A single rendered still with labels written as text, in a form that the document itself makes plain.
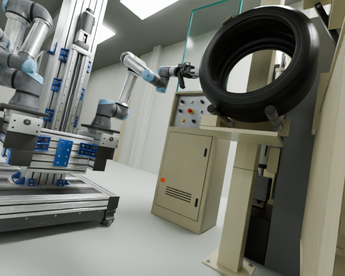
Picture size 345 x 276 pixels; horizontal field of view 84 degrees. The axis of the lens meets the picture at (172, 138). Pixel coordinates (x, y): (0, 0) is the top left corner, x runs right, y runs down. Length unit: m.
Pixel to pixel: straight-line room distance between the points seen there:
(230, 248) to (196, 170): 0.68
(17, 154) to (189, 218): 1.33
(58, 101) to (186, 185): 1.22
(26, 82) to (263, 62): 1.46
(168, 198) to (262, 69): 1.33
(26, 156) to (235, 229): 1.28
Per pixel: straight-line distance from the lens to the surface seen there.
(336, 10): 1.37
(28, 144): 1.31
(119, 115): 1.64
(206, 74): 1.12
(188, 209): 1.81
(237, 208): 1.32
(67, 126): 1.58
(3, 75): 1.46
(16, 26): 1.56
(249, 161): 1.29
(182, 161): 1.82
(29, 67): 1.31
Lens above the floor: 0.63
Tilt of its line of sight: 4 degrees up
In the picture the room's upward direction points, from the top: 11 degrees clockwise
